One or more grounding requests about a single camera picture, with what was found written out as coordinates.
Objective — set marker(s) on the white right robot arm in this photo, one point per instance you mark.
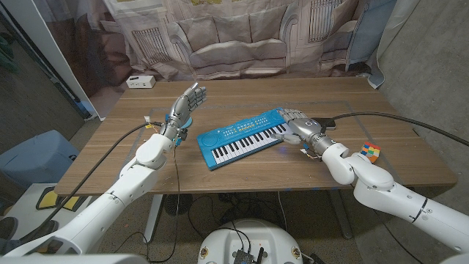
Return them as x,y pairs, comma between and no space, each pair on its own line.
384,190

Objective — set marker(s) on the grey table leg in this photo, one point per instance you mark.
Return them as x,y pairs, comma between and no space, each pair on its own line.
340,216

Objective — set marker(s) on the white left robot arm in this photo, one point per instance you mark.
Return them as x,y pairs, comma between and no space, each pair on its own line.
117,198

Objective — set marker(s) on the blue plastic bin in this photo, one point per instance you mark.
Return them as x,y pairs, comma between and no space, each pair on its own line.
36,157

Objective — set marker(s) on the printed sofa backdrop cloth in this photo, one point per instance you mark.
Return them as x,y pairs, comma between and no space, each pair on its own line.
234,40

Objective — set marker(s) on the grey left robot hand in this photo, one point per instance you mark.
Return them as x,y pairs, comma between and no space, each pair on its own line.
181,106

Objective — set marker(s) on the multicoloured puzzle cube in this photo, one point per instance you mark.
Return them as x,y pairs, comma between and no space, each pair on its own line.
371,152

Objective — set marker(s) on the black eraser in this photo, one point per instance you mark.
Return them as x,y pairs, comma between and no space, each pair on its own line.
329,124

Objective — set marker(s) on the white table leg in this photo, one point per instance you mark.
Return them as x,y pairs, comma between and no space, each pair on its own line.
153,216

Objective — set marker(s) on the white wall panel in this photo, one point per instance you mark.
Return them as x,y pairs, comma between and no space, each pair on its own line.
47,47

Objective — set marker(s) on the yellow and black floor mat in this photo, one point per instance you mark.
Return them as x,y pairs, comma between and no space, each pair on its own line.
51,199

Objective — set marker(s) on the white power strip box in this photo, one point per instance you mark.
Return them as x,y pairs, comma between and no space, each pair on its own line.
140,81

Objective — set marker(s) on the pale grey curtain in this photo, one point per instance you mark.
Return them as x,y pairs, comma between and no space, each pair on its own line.
388,36

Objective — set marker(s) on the round black floor fan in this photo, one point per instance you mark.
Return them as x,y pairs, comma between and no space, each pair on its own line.
177,204

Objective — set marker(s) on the blue dish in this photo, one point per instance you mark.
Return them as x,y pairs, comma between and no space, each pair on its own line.
188,123

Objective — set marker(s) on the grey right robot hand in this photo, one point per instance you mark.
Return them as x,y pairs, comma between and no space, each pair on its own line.
309,128

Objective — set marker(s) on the blue toy piano keyboard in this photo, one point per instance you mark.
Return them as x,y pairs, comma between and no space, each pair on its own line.
227,146

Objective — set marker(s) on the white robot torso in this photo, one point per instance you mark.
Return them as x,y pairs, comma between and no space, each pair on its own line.
253,238

